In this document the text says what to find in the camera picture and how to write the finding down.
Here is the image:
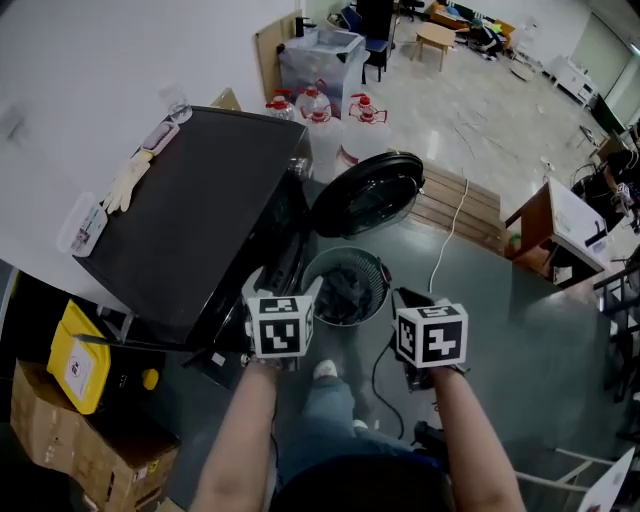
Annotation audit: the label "wooden slat pallet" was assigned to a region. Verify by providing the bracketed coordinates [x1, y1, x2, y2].
[405, 162, 505, 257]

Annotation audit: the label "black tap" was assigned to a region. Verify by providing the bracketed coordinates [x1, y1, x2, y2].
[293, 14, 320, 40]

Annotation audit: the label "wooden board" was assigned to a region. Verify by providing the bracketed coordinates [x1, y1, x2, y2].
[253, 8, 305, 105]

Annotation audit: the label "large clear storage container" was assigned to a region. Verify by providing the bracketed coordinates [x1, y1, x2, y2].
[277, 26, 368, 110]

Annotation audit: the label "thick black gripper cable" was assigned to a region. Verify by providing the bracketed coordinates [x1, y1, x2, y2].
[371, 333, 407, 442]

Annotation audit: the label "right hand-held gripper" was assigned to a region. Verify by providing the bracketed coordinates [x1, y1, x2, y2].
[390, 285, 471, 394]

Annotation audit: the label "clear glass cup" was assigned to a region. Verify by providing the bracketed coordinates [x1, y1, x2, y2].
[157, 83, 195, 125]

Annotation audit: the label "black washing machine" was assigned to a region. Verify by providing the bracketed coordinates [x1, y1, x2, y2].
[71, 104, 315, 362]

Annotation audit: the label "person's dark shirt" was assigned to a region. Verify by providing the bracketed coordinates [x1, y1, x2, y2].
[271, 453, 455, 512]

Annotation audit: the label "white cabinet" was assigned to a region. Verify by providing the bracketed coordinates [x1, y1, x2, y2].
[551, 51, 602, 110]

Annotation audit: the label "white metal frame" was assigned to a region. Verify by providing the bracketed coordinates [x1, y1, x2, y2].
[513, 443, 624, 497]

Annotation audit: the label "round black machine door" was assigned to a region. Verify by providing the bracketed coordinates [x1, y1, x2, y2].
[309, 150, 426, 241]

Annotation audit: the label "person's right forearm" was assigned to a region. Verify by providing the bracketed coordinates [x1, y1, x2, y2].
[428, 366, 527, 512]

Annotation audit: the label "green slotted laundry basket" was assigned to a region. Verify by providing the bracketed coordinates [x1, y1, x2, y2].
[300, 245, 392, 330]

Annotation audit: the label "round wooden table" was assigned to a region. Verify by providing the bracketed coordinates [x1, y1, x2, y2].
[412, 21, 458, 74]

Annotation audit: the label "orange sofa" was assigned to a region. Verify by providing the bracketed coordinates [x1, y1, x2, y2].
[428, 0, 517, 49]

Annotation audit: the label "cream rubber gloves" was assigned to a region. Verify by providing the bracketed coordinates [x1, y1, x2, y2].
[101, 148, 154, 215]

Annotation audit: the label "black belt device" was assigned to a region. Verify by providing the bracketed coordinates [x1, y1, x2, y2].
[411, 419, 447, 454]

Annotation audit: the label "black metal rack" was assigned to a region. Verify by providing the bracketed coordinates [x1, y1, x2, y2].
[593, 258, 640, 404]

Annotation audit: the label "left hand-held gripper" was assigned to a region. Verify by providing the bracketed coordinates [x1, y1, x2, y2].
[241, 267, 326, 372]

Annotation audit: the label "person's blue jeans legs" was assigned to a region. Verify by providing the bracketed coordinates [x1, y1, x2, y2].
[276, 373, 444, 474]

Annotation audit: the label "white paper sheet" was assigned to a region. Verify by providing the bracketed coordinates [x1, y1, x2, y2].
[581, 446, 637, 512]

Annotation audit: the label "dark grey garment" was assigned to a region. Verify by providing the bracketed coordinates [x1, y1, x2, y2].
[316, 266, 375, 323]

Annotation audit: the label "person's left forearm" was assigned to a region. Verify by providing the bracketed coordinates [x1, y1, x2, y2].
[187, 359, 280, 512]

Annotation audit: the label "yellow lid bin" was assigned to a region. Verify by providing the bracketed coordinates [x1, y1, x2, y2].
[46, 298, 112, 416]

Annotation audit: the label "white power cable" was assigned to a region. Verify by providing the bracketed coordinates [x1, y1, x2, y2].
[427, 176, 471, 295]

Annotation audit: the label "black cabinet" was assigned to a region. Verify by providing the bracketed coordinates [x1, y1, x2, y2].
[354, 0, 397, 42]

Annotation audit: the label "red-brown wooden table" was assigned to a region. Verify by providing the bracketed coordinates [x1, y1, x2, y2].
[503, 176, 615, 292]

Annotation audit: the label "clear plastic box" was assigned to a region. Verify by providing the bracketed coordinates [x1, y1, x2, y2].
[54, 189, 110, 259]

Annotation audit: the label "blue chair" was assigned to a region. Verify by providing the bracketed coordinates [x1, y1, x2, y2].
[341, 5, 397, 85]

